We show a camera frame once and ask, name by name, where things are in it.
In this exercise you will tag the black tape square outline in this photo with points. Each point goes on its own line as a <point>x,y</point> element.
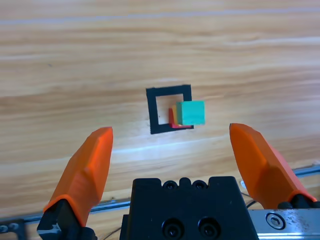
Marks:
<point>152,112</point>

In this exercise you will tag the red wooden block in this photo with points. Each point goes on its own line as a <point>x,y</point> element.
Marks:
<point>171,118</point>

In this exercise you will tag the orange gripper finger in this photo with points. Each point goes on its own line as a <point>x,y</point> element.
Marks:
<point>85,172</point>
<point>262,170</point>

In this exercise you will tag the green wooden block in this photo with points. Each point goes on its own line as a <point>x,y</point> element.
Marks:
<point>192,113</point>

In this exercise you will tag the black metal bracket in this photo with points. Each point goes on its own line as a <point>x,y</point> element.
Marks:
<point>11,228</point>

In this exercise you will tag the yellow wooden block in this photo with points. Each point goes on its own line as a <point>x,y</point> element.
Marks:
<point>175,117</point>

